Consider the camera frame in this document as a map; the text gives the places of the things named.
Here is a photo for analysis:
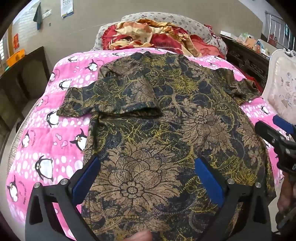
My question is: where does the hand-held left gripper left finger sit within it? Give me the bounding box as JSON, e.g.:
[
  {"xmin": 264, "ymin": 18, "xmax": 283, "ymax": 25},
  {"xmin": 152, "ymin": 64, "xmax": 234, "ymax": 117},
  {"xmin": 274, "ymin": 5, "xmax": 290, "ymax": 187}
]
[{"xmin": 25, "ymin": 155, "xmax": 101, "ymax": 241}]

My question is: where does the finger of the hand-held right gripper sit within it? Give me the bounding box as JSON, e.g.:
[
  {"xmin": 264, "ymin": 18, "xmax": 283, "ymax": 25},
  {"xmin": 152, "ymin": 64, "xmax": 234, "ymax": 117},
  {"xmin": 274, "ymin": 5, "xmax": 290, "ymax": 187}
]
[
  {"xmin": 272, "ymin": 114, "xmax": 296, "ymax": 135},
  {"xmin": 254, "ymin": 120, "xmax": 286, "ymax": 149}
]

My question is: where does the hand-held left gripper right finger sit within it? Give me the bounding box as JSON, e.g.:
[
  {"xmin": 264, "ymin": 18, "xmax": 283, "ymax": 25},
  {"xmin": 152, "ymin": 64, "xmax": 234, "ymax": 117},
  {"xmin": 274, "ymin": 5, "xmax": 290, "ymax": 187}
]
[{"xmin": 194, "ymin": 158, "xmax": 272, "ymax": 241}]

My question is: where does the brown floral shirt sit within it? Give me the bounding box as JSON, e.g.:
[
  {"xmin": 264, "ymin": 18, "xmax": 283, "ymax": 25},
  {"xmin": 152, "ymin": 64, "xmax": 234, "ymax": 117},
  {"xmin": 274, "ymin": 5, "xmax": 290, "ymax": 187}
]
[{"xmin": 57, "ymin": 51, "xmax": 277, "ymax": 241}]

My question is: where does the person's right hand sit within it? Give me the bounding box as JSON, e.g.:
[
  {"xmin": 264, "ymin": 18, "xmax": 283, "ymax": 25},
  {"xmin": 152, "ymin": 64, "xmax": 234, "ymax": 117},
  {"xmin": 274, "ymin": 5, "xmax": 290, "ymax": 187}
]
[{"xmin": 277, "ymin": 176, "xmax": 296, "ymax": 213}]

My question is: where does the person's left hand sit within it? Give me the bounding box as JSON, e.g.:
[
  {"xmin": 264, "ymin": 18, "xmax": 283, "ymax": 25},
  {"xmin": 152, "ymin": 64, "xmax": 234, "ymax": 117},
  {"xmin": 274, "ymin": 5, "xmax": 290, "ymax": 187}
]
[{"xmin": 132, "ymin": 230, "xmax": 152, "ymax": 241}]

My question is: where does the white plastic chair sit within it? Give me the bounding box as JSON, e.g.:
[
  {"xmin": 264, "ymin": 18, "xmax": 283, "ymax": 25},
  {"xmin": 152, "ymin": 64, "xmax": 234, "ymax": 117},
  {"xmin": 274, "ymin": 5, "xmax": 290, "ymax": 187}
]
[{"xmin": 261, "ymin": 49, "xmax": 296, "ymax": 117}]

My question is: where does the pink penguin blanket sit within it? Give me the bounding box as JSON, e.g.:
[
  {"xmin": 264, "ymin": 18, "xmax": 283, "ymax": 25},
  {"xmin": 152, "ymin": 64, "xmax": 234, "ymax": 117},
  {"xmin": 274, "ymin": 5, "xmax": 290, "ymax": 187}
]
[{"xmin": 7, "ymin": 47, "xmax": 287, "ymax": 241}]

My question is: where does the dark carved wooden cabinet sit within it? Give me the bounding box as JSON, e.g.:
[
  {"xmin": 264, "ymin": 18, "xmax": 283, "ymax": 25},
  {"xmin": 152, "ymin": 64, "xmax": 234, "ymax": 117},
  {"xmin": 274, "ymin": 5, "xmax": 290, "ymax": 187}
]
[{"xmin": 221, "ymin": 35, "xmax": 270, "ymax": 94}]

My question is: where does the clutter of bags and packets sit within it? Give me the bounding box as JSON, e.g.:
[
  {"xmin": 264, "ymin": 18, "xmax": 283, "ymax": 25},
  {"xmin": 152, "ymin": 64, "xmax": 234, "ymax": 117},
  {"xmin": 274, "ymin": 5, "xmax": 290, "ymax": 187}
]
[{"xmin": 238, "ymin": 32, "xmax": 271, "ymax": 56}]

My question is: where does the metal stair railing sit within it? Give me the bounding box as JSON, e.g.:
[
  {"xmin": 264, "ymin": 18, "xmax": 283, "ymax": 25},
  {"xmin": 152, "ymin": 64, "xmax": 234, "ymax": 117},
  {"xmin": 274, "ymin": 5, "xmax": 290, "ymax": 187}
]
[{"xmin": 265, "ymin": 13, "xmax": 296, "ymax": 51}]

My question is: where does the dark wooden desk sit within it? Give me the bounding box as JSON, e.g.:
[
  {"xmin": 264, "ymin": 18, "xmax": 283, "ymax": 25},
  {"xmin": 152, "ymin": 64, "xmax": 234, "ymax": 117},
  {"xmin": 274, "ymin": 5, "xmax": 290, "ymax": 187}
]
[{"xmin": 0, "ymin": 46, "xmax": 51, "ymax": 132}]

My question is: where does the grey floral pillow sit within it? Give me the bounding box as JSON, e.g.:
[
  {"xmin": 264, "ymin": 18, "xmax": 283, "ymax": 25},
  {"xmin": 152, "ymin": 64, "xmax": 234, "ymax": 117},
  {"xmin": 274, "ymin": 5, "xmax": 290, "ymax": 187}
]
[{"xmin": 95, "ymin": 12, "xmax": 228, "ymax": 58}]

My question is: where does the red and gold floral quilt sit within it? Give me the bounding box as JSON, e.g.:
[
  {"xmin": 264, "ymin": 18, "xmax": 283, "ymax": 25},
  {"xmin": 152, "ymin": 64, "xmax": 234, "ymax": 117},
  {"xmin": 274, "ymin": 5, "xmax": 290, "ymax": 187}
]
[{"xmin": 102, "ymin": 20, "xmax": 226, "ymax": 59}]

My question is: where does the orange box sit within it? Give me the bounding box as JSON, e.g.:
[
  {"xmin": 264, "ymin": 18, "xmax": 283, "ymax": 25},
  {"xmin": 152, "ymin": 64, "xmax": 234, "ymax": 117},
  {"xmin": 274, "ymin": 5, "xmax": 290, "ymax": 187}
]
[{"xmin": 6, "ymin": 49, "xmax": 26, "ymax": 67}]

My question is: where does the window with blinds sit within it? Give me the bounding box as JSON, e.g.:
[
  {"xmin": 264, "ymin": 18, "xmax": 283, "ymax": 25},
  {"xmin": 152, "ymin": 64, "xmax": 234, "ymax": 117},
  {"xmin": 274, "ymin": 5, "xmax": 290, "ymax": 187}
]
[{"xmin": 0, "ymin": 28, "xmax": 12, "ymax": 71}]

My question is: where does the dark grey hanging towel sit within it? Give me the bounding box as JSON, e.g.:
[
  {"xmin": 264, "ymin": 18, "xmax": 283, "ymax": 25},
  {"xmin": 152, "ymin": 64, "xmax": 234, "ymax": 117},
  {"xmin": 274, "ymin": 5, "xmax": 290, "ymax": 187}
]
[{"xmin": 33, "ymin": 3, "xmax": 43, "ymax": 31}]

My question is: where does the white wall chart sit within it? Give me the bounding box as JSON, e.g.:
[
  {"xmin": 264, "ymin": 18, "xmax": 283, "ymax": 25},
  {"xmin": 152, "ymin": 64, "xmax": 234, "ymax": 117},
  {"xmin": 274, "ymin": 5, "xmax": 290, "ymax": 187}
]
[{"xmin": 60, "ymin": 0, "xmax": 75, "ymax": 18}]

